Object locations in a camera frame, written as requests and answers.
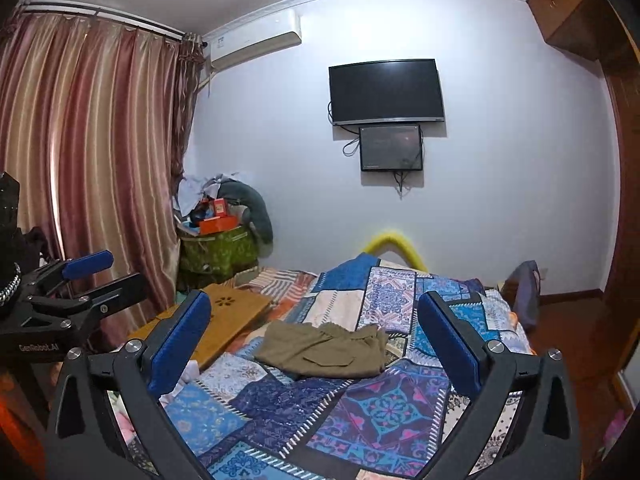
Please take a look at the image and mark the orange striped bed sheet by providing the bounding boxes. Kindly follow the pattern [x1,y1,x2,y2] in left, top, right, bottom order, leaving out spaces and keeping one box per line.
[245,267,321,321]

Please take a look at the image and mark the striped pink curtain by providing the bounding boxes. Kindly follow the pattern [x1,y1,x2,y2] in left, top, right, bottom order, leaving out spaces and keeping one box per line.
[0,10,202,361]

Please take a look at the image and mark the pile of pale clothes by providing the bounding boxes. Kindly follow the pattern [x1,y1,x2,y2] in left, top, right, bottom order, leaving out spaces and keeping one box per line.
[175,175,236,213]

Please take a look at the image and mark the white wall air conditioner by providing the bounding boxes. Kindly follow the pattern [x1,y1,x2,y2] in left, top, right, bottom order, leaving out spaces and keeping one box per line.
[202,10,303,70]

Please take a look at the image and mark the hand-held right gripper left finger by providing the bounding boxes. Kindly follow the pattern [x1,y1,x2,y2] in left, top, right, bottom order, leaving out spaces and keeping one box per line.
[42,290,213,480]

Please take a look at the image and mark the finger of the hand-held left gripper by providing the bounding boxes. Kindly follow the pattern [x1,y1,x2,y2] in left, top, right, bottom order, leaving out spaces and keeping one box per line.
[27,272,148,331]
[22,250,115,294]

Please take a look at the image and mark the khaki pants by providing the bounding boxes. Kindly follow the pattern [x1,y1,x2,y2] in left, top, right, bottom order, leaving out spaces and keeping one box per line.
[254,323,390,380]

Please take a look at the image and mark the white curtain rod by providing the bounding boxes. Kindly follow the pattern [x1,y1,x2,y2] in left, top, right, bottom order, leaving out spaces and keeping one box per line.
[15,0,208,47]

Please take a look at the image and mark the blue patchwork blanket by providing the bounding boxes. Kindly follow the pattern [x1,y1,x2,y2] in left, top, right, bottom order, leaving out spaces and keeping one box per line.
[160,255,531,480]

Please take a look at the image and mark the small black wall monitor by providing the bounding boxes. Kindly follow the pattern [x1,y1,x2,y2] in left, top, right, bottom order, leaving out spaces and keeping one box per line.
[359,124,425,172]

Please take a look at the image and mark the brown wooden door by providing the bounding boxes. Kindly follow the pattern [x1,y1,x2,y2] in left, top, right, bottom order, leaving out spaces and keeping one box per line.
[600,60,640,411]

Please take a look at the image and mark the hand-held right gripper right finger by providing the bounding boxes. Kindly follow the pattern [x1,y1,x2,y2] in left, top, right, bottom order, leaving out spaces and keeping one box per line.
[417,291,583,480]

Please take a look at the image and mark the wooden lap table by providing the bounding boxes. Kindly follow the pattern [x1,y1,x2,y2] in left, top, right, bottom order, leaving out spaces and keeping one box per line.
[127,283,273,372]

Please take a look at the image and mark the wooden overhead cabinet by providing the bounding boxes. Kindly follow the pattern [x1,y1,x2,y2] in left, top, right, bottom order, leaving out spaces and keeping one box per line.
[525,0,618,61]

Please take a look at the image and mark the green fabric storage box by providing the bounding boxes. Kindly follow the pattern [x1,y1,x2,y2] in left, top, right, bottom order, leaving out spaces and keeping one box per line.
[177,225,258,282]

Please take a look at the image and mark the black wall television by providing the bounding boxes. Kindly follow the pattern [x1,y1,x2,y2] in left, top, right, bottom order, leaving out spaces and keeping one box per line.
[328,59,446,126]

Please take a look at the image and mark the grey cloth bundle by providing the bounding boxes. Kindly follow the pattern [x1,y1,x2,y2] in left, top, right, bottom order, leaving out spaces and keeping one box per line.
[217,180,274,244]

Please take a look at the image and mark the grey backpack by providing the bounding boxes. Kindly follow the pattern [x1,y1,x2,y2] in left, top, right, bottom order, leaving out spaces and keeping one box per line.
[507,260,541,331]

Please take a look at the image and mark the orange cardboard box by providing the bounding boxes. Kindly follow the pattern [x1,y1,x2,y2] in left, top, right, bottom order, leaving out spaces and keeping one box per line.
[197,215,240,236]

